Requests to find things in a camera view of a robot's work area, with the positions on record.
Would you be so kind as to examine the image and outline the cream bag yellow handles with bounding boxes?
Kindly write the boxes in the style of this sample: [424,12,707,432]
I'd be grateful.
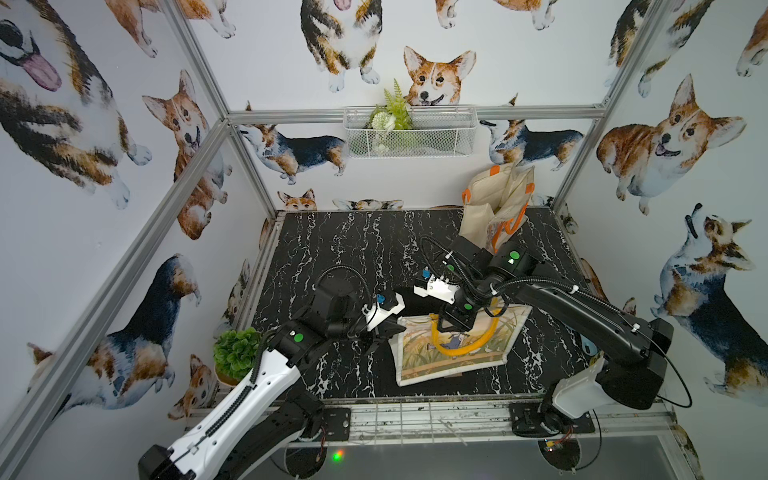
[388,299,533,388]

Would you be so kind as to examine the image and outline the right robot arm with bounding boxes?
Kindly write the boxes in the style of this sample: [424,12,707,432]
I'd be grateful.
[414,236,675,433]

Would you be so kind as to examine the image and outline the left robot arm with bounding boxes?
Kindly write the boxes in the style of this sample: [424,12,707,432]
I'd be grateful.
[138,271,405,479]

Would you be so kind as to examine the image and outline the green leafy plant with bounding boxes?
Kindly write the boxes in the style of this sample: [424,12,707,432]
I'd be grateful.
[213,328,263,382]

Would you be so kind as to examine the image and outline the light blue dustpan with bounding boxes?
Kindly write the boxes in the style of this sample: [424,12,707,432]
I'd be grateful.
[581,335,600,357]

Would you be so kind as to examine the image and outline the green fern with white flower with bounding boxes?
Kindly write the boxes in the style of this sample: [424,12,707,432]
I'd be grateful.
[366,80,413,156]

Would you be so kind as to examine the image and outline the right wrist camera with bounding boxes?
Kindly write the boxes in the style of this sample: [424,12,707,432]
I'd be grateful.
[413,268,459,304]

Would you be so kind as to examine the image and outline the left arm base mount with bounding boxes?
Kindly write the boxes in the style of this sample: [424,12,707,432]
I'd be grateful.
[296,407,352,443]

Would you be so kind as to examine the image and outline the cream bag orange handles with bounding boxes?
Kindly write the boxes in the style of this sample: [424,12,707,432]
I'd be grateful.
[459,164,536,253]

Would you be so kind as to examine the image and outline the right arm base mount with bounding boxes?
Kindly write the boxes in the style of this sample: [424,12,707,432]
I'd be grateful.
[509,401,596,439]

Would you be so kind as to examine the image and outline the white wire wall basket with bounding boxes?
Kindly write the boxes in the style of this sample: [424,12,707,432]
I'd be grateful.
[343,106,479,159]

